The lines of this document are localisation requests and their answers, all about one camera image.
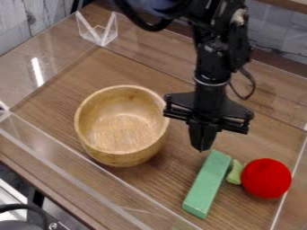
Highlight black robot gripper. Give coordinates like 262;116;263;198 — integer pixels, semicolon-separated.
163;81;254;152

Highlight green rectangular block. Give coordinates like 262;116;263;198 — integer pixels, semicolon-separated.
183;150;231;219

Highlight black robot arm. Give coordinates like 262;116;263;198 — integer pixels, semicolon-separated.
153;0;254;152

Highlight brown wooden bowl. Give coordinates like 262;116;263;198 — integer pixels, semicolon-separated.
75;84;171;167

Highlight green plush leaf piece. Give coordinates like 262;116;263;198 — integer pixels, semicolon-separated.
226;159;245;185

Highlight red plush ball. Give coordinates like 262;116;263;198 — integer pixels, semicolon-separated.
242;158;293;199

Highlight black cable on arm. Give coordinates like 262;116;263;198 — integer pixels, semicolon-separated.
229;66;257;102

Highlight black table leg bracket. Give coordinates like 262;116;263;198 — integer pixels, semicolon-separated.
0;187;74;230

